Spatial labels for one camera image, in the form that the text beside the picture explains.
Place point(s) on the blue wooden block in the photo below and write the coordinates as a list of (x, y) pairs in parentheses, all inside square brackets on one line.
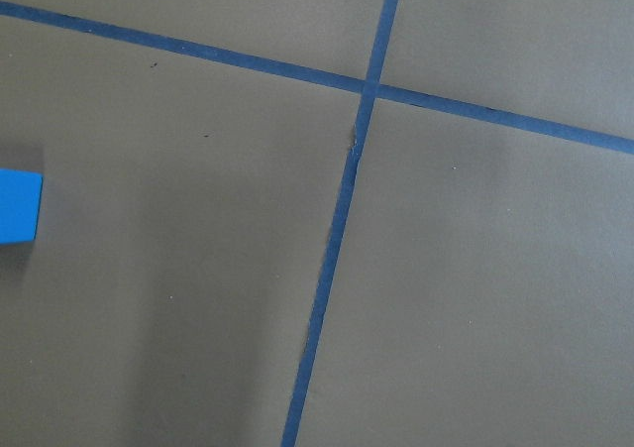
[(20, 205)]

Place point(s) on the blue tape line lengthwise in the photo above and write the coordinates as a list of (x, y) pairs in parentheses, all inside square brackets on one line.
[(339, 222)]

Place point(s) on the blue tape line crosswise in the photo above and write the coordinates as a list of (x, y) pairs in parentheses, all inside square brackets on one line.
[(319, 77)]

